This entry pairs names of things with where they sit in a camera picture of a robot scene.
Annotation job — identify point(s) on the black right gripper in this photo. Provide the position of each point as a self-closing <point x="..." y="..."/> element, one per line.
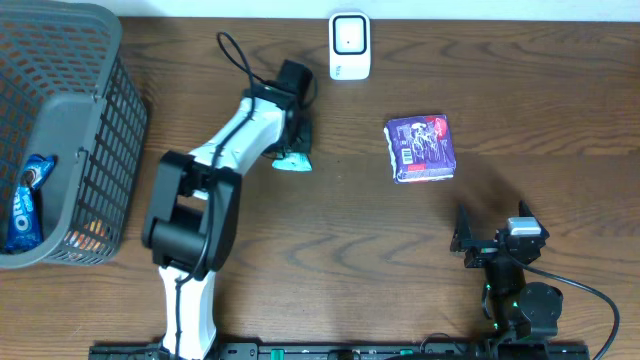
<point x="463" y="239"/>

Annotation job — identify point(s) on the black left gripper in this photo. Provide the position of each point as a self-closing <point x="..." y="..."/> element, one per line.
<point x="301" y="138"/>

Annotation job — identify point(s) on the green wet wipes pack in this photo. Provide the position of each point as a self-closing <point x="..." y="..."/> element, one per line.
<point x="293" y="162"/>

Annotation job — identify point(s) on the purple Carefree pad pack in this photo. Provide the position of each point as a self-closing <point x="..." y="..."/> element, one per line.
<point x="420" y="148"/>

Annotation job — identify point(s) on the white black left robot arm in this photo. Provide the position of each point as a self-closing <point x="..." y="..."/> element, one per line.
<point x="191" y="222"/>

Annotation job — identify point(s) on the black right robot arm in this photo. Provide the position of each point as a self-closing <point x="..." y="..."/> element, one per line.
<point x="520" y="309"/>

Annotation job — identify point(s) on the white barcode scanner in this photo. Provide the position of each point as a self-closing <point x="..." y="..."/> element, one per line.
<point x="349" y="46"/>

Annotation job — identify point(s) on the grey plastic basket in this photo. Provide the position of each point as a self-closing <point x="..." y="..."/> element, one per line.
<point x="66" y="94"/>

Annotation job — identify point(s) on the blue Oreo cookie pack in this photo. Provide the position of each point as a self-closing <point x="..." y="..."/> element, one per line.
<point x="24" y="231"/>

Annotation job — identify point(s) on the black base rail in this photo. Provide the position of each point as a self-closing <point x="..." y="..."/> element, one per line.
<point x="438" y="349"/>

